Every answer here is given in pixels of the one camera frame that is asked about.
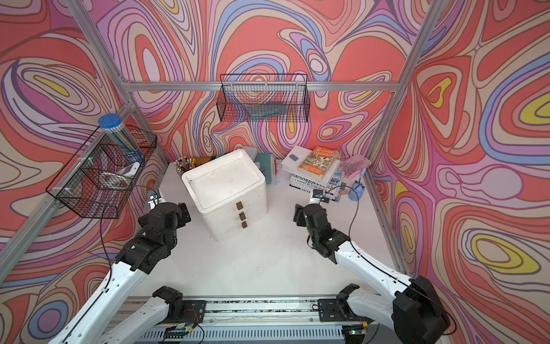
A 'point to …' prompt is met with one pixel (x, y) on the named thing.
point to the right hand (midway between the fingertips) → (305, 211)
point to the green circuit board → (175, 332)
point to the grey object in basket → (258, 111)
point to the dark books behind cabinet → (266, 161)
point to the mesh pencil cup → (184, 163)
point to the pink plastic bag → (353, 165)
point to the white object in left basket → (122, 179)
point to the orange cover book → (318, 163)
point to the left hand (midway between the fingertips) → (171, 209)
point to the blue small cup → (356, 191)
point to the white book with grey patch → (293, 157)
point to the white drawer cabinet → (230, 193)
